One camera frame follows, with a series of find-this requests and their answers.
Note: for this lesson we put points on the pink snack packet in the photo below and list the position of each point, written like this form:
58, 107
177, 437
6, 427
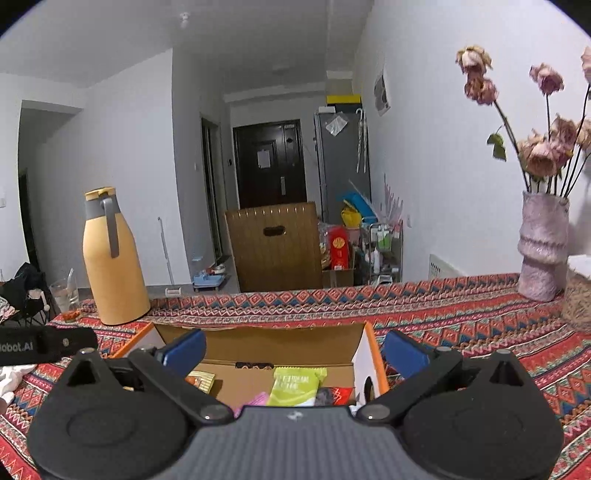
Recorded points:
256, 401

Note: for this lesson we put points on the wooden chair back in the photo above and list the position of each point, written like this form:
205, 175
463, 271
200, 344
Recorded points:
258, 258

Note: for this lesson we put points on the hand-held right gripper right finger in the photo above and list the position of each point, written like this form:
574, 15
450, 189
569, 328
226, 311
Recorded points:
406, 353

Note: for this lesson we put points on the yellow thermos bottle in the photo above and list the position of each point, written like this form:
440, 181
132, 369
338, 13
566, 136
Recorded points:
115, 267

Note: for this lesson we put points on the red pumpkin print cardboard box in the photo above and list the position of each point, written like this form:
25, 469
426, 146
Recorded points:
277, 346

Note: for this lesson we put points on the blue pet bowl stand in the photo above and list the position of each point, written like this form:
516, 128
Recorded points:
207, 279

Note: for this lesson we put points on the dried pink roses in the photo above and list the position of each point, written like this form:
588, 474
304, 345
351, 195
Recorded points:
540, 157

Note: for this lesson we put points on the white wall radiator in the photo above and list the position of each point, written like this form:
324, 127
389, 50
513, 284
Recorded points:
443, 267

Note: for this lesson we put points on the clear plastic bag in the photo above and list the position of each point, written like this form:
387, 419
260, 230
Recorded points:
337, 123

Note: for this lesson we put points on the brown cardboard box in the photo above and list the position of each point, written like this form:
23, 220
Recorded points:
337, 278

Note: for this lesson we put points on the white mop pole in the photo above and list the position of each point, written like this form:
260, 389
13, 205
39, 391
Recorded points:
165, 249

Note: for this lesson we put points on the yellow box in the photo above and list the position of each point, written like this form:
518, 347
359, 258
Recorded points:
344, 98

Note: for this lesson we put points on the grey refrigerator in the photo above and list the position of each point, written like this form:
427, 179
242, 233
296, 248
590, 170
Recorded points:
337, 166

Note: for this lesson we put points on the yellow plastic bag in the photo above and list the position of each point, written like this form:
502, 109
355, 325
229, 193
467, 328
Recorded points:
351, 217

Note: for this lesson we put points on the black clothes pile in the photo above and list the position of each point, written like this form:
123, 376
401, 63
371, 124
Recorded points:
23, 281

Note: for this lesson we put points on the blue plastic dustpan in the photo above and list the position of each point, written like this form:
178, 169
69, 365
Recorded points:
362, 205

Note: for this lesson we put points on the green snack packet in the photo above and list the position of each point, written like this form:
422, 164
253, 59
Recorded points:
295, 387

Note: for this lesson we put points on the pale decorative grass stems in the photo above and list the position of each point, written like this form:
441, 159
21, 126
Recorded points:
392, 203

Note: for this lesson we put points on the red gift box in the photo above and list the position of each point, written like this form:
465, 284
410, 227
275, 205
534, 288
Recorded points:
340, 247

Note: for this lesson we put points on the white umbrella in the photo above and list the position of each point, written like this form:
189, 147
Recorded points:
361, 143

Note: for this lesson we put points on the woven basket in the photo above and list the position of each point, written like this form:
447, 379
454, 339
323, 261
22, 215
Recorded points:
577, 304

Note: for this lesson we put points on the wall poster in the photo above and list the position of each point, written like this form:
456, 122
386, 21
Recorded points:
382, 94

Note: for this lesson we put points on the pink ceramic vase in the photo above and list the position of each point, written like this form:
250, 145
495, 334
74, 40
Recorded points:
542, 258

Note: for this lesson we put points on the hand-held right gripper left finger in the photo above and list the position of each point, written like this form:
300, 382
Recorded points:
184, 353

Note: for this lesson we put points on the white paper notice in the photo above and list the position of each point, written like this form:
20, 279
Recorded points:
264, 158

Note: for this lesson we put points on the dark door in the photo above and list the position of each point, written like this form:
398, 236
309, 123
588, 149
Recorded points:
249, 184

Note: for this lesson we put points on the red orange snack packet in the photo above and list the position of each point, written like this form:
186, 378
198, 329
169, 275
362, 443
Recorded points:
339, 396

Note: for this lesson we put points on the glass cup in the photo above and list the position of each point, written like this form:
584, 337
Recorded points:
64, 295

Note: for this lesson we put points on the metal storage cart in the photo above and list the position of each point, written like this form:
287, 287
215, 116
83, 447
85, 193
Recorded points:
383, 249

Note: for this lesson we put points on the white cloth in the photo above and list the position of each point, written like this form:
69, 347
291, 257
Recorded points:
14, 378

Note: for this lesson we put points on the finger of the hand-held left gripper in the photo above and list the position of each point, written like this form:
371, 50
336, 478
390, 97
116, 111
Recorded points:
64, 342

